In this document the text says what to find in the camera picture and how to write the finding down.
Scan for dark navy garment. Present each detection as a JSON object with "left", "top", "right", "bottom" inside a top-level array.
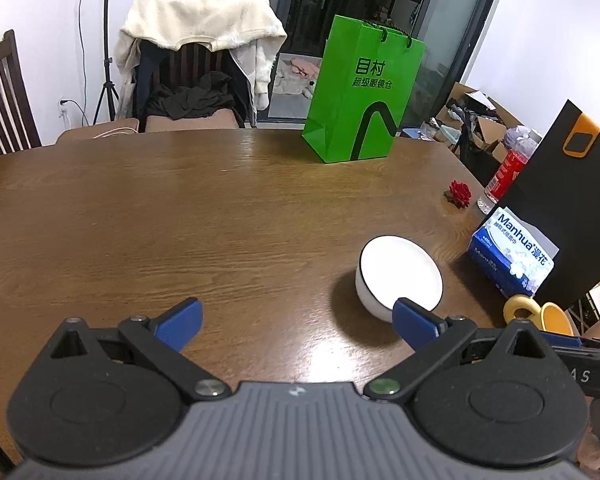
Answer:
[{"left": 132, "top": 40, "right": 166, "bottom": 116}]

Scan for red drink bottle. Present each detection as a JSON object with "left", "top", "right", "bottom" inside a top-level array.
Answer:
[{"left": 484, "top": 132, "right": 540, "bottom": 206}]

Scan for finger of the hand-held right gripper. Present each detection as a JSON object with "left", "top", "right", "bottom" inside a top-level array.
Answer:
[{"left": 540, "top": 331, "right": 586, "bottom": 350}]

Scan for blue tissue pack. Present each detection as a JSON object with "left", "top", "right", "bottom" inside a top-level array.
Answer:
[{"left": 467, "top": 206, "right": 561, "bottom": 297}]

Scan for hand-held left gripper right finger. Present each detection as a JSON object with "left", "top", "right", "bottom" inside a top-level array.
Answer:
[{"left": 365, "top": 297, "right": 556, "bottom": 406}]

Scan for green paper bag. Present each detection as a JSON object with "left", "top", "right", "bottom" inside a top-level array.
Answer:
[{"left": 301, "top": 14, "right": 427, "bottom": 164}]

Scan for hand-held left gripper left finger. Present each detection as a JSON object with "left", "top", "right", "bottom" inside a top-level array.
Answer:
[{"left": 50, "top": 297, "right": 233, "bottom": 406}]

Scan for small red rose flower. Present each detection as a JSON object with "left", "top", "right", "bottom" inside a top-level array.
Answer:
[{"left": 445, "top": 179, "right": 474, "bottom": 209}]

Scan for wooden chair with clothes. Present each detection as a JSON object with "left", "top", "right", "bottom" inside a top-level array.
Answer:
[{"left": 140, "top": 42, "right": 246, "bottom": 133}]

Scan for black tripod light stand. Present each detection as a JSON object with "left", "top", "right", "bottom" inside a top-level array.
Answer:
[{"left": 92, "top": 0, "right": 122, "bottom": 125}]

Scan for yellow mug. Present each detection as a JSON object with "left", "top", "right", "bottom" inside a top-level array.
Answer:
[{"left": 502, "top": 294, "right": 576, "bottom": 337}]

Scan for black paper bag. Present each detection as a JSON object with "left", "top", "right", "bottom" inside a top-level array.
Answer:
[{"left": 482, "top": 99, "right": 600, "bottom": 308}]

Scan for tan cushioned seat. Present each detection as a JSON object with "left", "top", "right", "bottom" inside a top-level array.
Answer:
[{"left": 55, "top": 117, "right": 141, "bottom": 145}]

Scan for pink cloth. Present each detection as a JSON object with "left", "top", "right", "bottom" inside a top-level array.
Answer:
[{"left": 280, "top": 57, "right": 323, "bottom": 81}]

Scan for person's right hand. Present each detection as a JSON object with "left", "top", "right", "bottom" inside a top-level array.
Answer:
[{"left": 576, "top": 422, "right": 600, "bottom": 472}]

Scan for black power cable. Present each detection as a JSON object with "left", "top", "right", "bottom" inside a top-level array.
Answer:
[{"left": 62, "top": 0, "right": 92, "bottom": 126}]

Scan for dark wooden chair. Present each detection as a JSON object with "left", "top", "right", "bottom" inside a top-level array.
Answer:
[{"left": 0, "top": 29, "right": 43, "bottom": 160}]

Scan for white bowl with black rim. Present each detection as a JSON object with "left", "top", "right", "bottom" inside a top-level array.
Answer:
[{"left": 355, "top": 235, "right": 444, "bottom": 323}]

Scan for white cable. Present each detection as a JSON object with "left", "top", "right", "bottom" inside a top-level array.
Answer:
[{"left": 92, "top": 127, "right": 141, "bottom": 140}]

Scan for cardboard box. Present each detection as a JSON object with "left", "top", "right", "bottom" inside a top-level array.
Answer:
[{"left": 432, "top": 81, "right": 526, "bottom": 186}]

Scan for dark glass sliding door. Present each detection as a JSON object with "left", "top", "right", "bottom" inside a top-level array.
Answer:
[{"left": 177, "top": 0, "right": 511, "bottom": 123}]

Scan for black garment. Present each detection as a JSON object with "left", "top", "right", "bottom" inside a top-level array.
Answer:
[{"left": 147, "top": 71, "right": 236, "bottom": 121}]

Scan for chair draped with cream coat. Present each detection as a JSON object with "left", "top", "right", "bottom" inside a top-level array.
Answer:
[{"left": 115, "top": 0, "right": 288, "bottom": 126}]

